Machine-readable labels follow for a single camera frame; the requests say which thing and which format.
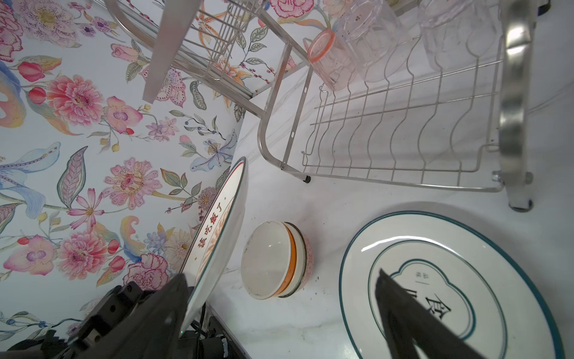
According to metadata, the pink drinking glass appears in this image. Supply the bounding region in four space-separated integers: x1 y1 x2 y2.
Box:
307 29 357 91

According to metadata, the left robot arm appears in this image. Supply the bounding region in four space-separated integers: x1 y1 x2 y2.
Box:
1 275 243 358

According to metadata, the small clear glass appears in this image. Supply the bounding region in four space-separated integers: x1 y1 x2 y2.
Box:
418 0 496 72

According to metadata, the clear ribbed glass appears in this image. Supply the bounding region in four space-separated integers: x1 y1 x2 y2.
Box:
335 0 412 82

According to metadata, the orange striped plate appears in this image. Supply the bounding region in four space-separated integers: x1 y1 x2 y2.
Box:
180 157 248 333

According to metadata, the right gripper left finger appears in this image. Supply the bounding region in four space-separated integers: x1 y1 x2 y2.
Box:
67 274 189 358

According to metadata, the orange bowl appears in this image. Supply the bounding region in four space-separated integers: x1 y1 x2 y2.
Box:
241 221 297 300

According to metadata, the steel two-tier dish rack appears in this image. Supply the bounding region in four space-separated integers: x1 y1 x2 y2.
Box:
105 1 538 212

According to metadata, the cream white bowl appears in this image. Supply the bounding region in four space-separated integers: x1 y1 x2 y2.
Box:
280 222 307 298

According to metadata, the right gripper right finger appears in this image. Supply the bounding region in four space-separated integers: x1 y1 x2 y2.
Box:
375 270 481 358

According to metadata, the pink floral patterned bowl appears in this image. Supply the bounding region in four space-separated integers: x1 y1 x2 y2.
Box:
301 234 314 287

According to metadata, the white patterned plate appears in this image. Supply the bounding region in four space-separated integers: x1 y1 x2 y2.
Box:
339 211 565 358

